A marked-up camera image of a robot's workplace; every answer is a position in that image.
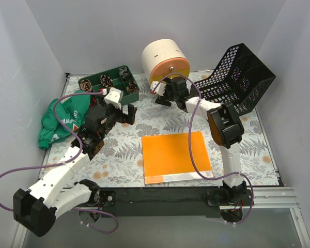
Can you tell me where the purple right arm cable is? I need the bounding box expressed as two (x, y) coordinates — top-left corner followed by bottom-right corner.
(151, 74), (255, 225)

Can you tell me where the green compartment organizer box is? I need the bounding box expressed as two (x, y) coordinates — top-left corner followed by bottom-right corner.
(78, 65), (139, 106)

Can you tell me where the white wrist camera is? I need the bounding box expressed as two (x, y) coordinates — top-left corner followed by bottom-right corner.
(150, 81), (167, 97)
(102, 87), (123, 109)

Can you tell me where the orange folder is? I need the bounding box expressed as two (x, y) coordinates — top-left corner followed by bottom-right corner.
(142, 131), (213, 184)

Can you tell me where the yellow drawer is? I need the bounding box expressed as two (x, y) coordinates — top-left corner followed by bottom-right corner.
(149, 69), (190, 85)

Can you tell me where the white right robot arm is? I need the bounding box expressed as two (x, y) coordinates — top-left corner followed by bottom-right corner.
(150, 74), (246, 206)

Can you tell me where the black mesh file basket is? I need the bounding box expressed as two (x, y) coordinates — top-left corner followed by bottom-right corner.
(190, 43), (276, 116)

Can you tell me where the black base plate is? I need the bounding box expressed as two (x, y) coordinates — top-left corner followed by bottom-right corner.
(100, 187), (251, 218)

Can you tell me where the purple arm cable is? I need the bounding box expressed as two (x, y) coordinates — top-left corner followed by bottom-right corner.
(0, 89), (119, 234)
(151, 74), (255, 225)

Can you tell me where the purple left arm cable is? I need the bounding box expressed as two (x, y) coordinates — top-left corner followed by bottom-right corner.
(0, 89), (119, 234)

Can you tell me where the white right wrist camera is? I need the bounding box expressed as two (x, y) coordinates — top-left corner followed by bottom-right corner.
(150, 81), (167, 97)

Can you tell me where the aluminium frame rail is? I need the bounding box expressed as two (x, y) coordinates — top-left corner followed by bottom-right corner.
(13, 187), (310, 247)

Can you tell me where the cream round drawer cabinet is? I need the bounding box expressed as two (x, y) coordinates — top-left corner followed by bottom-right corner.
(141, 39), (187, 82)

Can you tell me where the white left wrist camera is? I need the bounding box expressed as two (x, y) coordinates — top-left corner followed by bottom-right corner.
(102, 87), (123, 109)

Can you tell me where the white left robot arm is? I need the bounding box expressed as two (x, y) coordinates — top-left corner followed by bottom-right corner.
(13, 104), (137, 237)

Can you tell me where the orange drawer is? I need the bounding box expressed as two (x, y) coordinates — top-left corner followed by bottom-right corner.
(150, 57), (190, 78)

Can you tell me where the green cloth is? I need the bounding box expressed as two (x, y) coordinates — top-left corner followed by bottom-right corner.
(38, 95), (91, 149)

